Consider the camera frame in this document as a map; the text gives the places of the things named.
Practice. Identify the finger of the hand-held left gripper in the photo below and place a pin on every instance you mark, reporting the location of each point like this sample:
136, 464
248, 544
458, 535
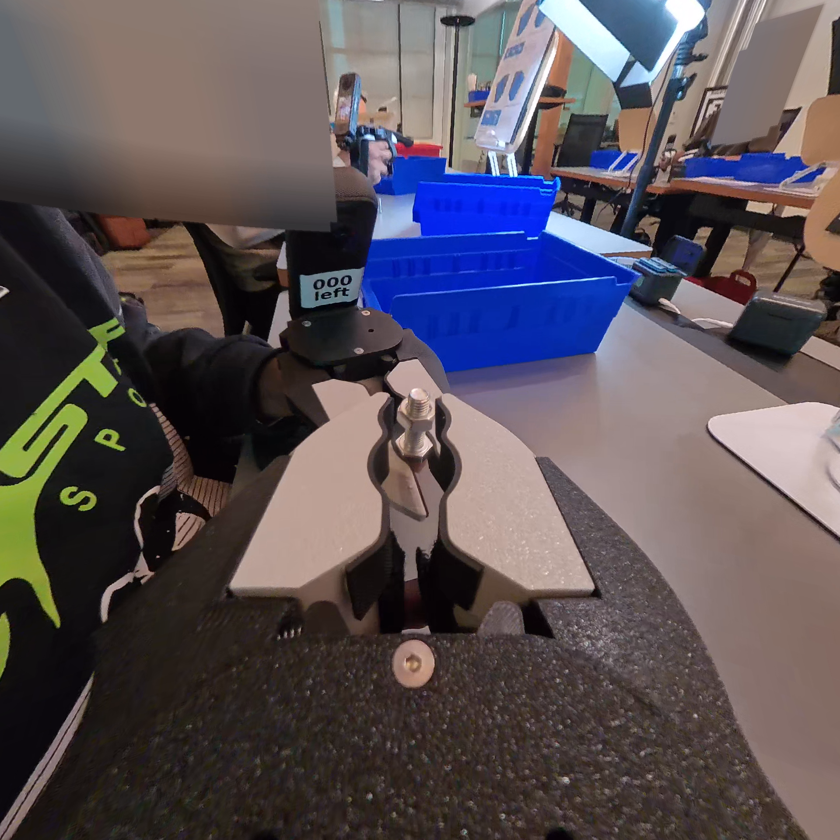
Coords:
414, 374
344, 398

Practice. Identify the black hoodie with green print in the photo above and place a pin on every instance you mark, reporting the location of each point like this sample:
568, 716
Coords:
66, 460

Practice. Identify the studio light panel on stand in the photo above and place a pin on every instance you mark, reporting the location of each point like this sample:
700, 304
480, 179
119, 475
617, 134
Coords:
617, 26

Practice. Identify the black and white printed trousers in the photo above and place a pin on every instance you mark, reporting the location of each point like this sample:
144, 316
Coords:
177, 499

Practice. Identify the black office chair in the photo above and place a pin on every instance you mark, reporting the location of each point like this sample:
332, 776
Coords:
580, 138

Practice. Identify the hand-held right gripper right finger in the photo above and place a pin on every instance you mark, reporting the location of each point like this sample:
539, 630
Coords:
519, 525

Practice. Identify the red bag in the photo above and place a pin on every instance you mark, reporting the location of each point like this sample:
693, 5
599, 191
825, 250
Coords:
725, 286

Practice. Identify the wooden office desk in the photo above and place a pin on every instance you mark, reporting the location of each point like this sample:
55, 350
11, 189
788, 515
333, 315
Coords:
656, 180

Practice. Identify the wood-edged grey board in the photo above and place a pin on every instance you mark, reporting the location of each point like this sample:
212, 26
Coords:
591, 236

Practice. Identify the blue divided plastic bin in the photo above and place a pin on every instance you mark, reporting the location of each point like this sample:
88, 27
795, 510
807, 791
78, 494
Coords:
525, 309

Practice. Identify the sign board on white stand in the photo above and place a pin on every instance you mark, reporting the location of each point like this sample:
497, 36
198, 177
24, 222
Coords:
781, 460

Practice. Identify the standing banner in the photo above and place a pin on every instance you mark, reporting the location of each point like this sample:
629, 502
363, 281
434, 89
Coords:
515, 72

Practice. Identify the small black and blue device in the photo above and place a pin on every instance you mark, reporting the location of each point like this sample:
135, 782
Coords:
663, 278

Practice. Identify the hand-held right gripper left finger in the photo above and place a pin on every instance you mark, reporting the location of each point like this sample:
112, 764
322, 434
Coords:
309, 525

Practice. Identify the black floor lamp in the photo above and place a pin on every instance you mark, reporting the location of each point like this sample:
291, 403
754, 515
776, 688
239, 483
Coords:
456, 79

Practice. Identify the dark grey box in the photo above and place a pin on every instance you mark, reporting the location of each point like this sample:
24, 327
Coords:
777, 326

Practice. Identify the steel hex bolt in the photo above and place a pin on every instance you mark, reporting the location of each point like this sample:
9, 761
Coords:
415, 407

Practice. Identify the red plastic bin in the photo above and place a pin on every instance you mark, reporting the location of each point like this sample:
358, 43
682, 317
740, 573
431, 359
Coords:
420, 150

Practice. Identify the orange bag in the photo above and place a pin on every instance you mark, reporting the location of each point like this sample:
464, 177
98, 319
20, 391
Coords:
125, 232

